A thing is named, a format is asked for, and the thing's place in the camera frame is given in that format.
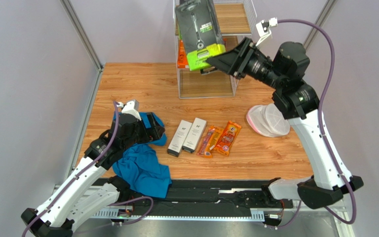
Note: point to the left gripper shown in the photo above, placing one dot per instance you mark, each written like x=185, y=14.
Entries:
x=152, y=133

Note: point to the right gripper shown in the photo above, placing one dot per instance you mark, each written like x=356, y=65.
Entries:
x=242, y=58

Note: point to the white tall box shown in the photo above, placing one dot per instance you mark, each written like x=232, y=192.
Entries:
x=194, y=135
x=176, y=144

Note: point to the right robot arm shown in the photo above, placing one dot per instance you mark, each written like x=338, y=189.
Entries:
x=298, y=103

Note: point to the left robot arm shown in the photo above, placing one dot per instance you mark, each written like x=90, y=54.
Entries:
x=90, y=187

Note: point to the blue cloth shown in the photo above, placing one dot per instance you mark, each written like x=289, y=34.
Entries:
x=140, y=168

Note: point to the orange razor box front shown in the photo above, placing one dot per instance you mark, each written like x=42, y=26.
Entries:
x=182, y=62

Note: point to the orange toothbrush pack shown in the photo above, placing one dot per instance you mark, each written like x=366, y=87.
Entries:
x=209, y=142

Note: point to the orange disposable razor pack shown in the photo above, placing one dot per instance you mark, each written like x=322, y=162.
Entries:
x=227, y=138

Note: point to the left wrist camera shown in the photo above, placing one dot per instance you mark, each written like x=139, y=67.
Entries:
x=130, y=107

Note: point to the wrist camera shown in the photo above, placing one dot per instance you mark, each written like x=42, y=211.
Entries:
x=264, y=30
x=130, y=107

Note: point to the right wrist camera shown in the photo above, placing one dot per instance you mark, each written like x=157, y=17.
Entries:
x=264, y=30

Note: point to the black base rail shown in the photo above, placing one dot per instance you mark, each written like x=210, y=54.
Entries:
x=206, y=200

